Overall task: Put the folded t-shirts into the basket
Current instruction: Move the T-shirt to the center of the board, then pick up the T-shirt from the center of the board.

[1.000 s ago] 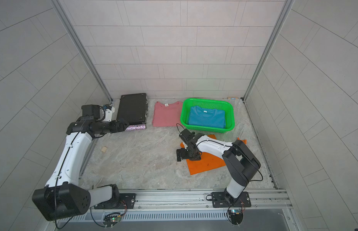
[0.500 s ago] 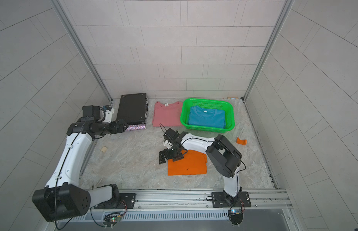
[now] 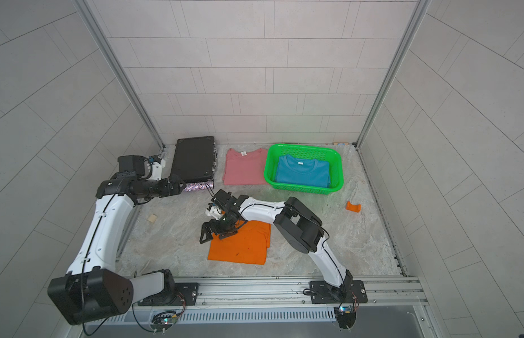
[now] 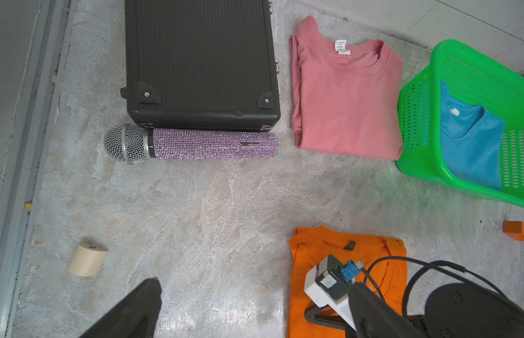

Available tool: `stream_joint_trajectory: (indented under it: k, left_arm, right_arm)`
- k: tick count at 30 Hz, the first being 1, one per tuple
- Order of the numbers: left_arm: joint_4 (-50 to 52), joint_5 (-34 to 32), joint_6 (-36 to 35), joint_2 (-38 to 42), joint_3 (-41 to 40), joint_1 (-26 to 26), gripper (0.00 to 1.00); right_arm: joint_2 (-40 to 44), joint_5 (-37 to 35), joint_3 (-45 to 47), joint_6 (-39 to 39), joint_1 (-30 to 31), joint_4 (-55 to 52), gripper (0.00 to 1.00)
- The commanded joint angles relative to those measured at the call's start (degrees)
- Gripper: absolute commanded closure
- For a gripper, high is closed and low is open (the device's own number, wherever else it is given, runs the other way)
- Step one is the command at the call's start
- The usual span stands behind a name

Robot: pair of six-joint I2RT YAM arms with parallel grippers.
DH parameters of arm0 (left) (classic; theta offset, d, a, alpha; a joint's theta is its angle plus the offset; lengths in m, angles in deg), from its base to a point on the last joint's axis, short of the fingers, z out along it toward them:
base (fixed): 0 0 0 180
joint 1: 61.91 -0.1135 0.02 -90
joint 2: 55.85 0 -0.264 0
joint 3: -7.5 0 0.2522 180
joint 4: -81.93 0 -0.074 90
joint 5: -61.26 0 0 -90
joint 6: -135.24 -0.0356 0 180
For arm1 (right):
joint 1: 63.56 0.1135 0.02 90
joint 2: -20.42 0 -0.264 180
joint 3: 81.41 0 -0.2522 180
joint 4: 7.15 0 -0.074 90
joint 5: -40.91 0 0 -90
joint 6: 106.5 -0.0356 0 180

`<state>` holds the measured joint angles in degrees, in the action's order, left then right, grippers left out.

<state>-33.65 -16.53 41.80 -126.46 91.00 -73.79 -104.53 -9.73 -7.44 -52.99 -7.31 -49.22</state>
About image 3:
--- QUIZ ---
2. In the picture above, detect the left aluminium corner post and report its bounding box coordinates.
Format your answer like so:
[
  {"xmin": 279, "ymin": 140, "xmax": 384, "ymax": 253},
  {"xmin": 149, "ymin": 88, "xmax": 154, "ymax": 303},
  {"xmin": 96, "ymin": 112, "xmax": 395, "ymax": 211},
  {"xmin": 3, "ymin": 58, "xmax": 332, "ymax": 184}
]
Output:
[{"xmin": 73, "ymin": 0, "xmax": 166, "ymax": 151}]

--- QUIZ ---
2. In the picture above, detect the black hard case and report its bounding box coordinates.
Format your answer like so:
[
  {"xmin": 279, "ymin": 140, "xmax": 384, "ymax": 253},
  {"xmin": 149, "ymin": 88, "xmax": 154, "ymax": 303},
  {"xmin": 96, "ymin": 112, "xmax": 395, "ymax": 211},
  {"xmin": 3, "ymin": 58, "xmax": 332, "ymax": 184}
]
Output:
[{"xmin": 170, "ymin": 136, "xmax": 218, "ymax": 183}]

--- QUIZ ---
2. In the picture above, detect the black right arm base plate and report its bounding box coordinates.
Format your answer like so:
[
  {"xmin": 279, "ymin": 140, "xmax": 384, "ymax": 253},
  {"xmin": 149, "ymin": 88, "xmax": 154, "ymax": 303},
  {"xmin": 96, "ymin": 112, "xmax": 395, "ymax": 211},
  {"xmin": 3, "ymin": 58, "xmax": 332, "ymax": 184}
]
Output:
[{"xmin": 308, "ymin": 280, "xmax": 368, "ymax": 305}]

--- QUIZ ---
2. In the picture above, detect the orange t-shirt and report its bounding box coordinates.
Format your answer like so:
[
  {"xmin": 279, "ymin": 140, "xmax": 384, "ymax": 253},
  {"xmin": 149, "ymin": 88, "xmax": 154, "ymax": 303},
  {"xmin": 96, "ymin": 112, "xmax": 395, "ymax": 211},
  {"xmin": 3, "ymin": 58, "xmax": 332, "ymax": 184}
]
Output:
[{"xmin": 208, "ymin": 221, "xmax": 271, "ymax": 265}]

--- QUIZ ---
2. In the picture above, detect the purple glitter roll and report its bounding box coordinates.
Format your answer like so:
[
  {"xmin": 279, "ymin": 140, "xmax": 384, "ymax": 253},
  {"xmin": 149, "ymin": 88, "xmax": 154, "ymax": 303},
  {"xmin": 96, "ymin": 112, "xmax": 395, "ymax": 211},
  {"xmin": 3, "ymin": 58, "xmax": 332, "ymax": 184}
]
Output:
[{"xmin": 183, "ymin": 181, "xmax": 214, "ymax": 192}]

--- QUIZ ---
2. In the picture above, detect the right green circuit board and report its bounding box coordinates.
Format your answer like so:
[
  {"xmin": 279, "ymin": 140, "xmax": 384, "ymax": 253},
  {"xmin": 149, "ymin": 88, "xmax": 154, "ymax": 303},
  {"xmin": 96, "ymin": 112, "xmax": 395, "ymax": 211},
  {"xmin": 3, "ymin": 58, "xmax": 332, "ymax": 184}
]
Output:
[{"xmin": 334, "ymin": 306, "xmax": 357, "ymax": 330}]

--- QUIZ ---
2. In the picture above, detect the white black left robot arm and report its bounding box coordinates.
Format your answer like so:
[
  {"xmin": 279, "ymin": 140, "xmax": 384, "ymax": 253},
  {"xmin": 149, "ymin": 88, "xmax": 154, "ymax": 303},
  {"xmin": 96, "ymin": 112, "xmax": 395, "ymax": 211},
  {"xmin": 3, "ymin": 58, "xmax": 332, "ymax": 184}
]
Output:
[{"xmin": 47, "ymin": 155, "xmax": 186, "ymax": 325}]

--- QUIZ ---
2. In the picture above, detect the blue t-shirt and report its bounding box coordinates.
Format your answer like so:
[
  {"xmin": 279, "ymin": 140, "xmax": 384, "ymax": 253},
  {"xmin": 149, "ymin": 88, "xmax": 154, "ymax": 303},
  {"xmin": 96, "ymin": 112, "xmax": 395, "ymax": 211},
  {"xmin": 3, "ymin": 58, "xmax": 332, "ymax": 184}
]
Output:
[{"xmin": 275, "ymin": 155, "xmax": 331, "ymax": 188}]

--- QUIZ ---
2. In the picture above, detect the green plastic basket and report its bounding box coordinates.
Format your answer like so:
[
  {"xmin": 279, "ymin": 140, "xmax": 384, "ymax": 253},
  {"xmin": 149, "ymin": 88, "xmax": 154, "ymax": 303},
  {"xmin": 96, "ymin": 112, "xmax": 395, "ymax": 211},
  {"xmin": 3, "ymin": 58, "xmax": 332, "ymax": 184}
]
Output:
[{"xmin": 263, "ymin": 144, "xmax": 344, "ymax": 195}]

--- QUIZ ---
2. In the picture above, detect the left green circuit board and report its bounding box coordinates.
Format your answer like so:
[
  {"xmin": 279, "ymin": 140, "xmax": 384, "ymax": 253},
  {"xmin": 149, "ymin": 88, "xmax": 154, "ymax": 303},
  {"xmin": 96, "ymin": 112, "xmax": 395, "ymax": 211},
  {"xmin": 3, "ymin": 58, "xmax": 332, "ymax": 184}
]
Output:
[{"xmin": 150, "ymin": 311, "xmax": 179, "ymax": 335}]

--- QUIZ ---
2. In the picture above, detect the pink folded t-shirt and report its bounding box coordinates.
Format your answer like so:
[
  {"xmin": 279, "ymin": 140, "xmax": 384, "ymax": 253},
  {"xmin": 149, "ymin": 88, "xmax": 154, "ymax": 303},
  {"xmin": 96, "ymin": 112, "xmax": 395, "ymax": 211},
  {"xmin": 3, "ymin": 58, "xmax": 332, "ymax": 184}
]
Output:
[{"xmin": 223, "ymin": 148, "xmax": 267, "ymax": 186}]

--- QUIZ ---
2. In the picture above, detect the white ventilation grille strip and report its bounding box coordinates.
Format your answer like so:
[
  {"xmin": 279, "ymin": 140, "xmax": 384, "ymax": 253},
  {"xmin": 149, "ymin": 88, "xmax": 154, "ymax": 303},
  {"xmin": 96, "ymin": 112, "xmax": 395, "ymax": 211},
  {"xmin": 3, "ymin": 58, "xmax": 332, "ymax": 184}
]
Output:
[{"xmin": 105, "ymin": 307, "xmax": 336, "ymax": 325}]

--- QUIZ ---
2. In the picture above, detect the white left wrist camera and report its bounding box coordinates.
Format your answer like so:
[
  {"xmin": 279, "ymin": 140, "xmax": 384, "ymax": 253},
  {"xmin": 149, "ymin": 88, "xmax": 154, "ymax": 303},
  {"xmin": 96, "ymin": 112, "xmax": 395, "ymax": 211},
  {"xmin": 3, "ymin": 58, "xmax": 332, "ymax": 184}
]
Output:
[{"xmin": 148, "ymin": 156, "xmax": 166, "ymax": 181}]

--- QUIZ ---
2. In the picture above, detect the small orange plastic piece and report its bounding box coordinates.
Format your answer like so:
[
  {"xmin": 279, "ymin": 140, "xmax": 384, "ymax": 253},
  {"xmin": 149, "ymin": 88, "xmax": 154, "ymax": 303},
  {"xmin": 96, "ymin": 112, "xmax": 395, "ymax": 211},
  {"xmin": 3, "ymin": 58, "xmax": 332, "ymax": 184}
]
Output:
[{"xmin": 346, "ymin": 201, "xmax": 362, "ymax": 213}]

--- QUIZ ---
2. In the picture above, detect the aluminium mounting rail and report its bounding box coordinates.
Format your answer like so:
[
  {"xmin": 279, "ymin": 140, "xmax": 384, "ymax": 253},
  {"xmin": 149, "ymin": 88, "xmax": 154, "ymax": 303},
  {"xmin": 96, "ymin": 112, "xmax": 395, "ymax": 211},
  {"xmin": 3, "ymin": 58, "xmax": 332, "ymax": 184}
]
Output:
[{"xmin": 74, "ymin": 276, "xmax": 428, "ymax": 313}]

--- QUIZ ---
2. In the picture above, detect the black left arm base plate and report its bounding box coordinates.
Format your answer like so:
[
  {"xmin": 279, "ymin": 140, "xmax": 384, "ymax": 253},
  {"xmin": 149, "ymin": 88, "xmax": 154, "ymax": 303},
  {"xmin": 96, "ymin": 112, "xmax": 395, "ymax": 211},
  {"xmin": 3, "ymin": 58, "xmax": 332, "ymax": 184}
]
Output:
[{"xmin": 137, "ymin": 283, "xmax": 199, "ymax": 306}]

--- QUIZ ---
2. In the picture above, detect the right aluminium corner post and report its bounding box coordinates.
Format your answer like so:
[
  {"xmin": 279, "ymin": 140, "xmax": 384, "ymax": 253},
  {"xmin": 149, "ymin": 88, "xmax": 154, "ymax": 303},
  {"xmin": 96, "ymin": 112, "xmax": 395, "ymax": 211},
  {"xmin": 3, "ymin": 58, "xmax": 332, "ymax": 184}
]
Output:
[{"xmin": 356, "ymin": 0, "xmax": 430, "ymax": 149}]

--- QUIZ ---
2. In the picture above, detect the aluminium corner post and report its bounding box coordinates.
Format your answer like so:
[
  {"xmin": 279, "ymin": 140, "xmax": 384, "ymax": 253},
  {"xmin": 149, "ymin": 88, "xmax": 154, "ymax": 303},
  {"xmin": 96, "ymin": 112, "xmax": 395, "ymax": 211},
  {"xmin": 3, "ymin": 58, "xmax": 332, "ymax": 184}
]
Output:
[
  {"xmin": 356, "ymin": 0, "xmax": 430, "ymax": 149},
  {"xmin": 73, "ymin": 0, "xmax": 166, "ymax": 151}
]

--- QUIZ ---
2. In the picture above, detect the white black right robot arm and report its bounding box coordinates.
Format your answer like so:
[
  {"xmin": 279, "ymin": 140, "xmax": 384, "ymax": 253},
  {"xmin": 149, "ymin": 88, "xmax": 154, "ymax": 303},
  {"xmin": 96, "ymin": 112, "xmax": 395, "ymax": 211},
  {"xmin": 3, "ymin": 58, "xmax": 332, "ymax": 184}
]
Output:
[{"xmin": 199, "ymin": 190, "xmax": 353, "ymax": 301}]

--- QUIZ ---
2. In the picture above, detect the green circuit board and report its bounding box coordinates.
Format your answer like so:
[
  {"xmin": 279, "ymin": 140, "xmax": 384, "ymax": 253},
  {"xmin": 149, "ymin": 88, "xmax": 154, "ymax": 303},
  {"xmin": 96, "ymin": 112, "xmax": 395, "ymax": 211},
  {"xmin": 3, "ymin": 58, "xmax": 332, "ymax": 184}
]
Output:
[
  {"xmin": 334, "ymin": 306, "xmax": 357, "ymax": 330},
  {"xmin": 150, "ymin": 311, "xmax": 179, "ymax": 335}
]

